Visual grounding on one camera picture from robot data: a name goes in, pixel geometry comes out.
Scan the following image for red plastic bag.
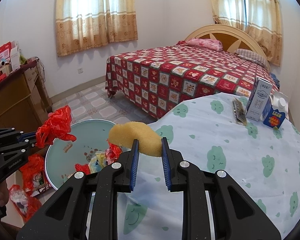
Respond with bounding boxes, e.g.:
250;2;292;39
36;105;77;148

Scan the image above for yellow sponge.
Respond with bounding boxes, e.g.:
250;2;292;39
108;121;162;157

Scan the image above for teal plastic trash bin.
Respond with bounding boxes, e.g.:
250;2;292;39
45;119;115;190

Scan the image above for trash inside bin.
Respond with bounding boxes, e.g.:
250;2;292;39
75;142;123;174

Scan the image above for person's left hand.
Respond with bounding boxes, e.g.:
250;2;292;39
0;180;9;207

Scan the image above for red bag on floor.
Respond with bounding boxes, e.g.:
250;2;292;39
19;153;51;197

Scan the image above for brown wooden cabinet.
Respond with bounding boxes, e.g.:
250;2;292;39
0;57;52;132

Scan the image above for clear bag on floor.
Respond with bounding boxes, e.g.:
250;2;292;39
9;185;42;223

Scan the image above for red box on cabinet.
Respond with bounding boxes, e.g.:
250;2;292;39
0;42;12;62

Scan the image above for dark small snack packet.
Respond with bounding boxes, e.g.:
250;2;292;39
232;98;247;126

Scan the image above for blue white milk carton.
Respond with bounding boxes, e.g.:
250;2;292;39
261;91;288;129

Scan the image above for tall grey white carton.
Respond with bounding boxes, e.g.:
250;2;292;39
245;76;273;121

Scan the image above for beige curtain left window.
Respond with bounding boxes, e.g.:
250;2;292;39
56;0;138;57

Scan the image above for beige curtain window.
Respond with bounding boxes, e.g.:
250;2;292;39
56;0;138;57
211;0;283;67

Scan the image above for bed with red quilt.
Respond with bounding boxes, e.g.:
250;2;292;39
106;24;279;118

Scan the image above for plaid pillow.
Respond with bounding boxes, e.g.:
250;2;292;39
235;49;267;68

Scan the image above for pink pillow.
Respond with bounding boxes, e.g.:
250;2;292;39
186;38;223;52

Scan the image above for beige curtain right window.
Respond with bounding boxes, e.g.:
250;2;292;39
211;0;283;67

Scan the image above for wall power socket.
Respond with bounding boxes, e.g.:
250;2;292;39
77;68;83;74

